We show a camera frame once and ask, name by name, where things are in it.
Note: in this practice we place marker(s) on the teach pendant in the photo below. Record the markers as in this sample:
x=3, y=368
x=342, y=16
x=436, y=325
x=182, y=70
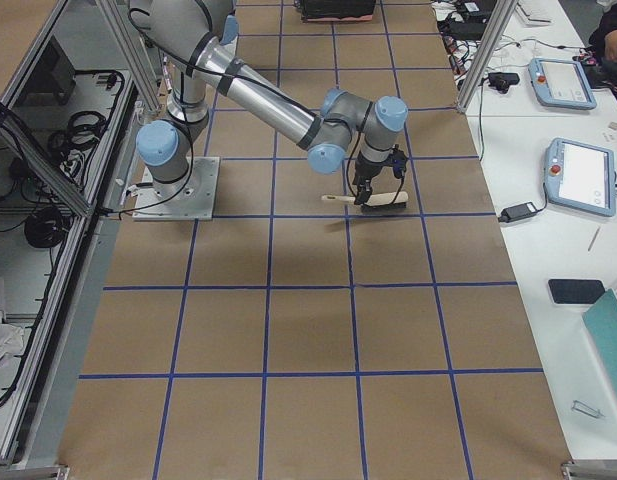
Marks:
x=561, y=84
x=580, y=176

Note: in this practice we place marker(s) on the lower teach pendant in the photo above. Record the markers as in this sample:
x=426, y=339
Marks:
x=580, y=176

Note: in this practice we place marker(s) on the teal folder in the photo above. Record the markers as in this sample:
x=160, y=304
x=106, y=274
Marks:
x=601, y=322

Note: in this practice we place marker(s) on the upper teach pendant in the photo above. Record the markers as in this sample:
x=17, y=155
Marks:
x=561, y=84

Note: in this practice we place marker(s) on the bin with black liner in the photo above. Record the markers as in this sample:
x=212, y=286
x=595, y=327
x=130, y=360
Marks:
x=335, y=10

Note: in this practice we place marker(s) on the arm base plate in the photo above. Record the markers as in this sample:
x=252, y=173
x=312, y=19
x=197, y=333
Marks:
x=195, y=201

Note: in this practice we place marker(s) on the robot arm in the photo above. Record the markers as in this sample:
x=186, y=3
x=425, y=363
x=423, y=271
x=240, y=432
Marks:
x=195, y=35

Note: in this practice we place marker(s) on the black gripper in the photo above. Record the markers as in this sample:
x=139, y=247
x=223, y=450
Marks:
x=367, y=171

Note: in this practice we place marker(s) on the cream hand brush black bristles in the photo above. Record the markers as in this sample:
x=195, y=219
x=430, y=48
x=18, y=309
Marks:
x=374, y=203

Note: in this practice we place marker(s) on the aluminium frame post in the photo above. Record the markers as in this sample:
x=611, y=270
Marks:
x=494, y=30

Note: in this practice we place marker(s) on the black smartphone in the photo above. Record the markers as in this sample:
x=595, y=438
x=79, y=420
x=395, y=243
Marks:
x=575, y=291

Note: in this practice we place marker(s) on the black power adapter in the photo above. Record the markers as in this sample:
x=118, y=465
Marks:
x=518, y=212

